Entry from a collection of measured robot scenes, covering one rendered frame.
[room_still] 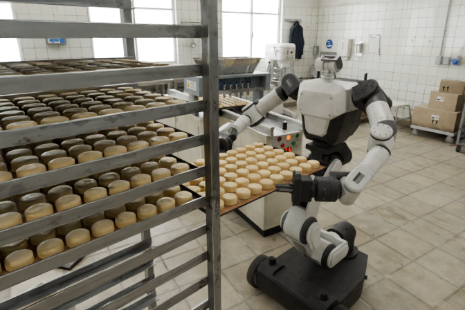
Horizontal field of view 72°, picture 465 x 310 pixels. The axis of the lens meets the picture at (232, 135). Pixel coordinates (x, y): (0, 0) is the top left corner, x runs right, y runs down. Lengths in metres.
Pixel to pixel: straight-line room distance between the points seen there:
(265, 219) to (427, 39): 4.54
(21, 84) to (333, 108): 1.22
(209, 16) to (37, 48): 4.79
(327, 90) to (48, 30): 1.19
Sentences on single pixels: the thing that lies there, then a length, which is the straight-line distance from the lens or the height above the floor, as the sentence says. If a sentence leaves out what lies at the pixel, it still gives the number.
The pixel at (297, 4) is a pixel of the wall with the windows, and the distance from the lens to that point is 7.32.
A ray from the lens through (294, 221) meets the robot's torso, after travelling 1.71.
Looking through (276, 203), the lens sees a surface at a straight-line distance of 2.50.
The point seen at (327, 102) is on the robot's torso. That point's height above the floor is 1.20.
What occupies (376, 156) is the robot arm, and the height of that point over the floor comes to 1.08.
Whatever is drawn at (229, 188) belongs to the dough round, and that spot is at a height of 1.00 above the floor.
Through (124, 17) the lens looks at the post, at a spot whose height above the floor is 1.55.
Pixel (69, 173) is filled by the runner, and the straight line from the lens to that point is 0.71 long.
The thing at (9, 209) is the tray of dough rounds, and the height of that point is 1.15.
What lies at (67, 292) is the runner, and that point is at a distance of 0.84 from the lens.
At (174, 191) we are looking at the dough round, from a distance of 0.96.
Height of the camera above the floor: 1.49
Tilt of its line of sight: 17 degrees down
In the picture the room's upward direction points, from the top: straight up
